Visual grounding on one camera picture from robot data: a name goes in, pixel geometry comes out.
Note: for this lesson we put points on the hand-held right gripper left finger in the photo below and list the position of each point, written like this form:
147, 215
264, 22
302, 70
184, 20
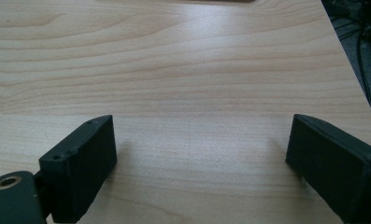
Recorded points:
80, 168

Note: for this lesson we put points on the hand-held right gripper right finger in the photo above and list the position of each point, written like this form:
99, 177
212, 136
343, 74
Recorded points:
332, 168

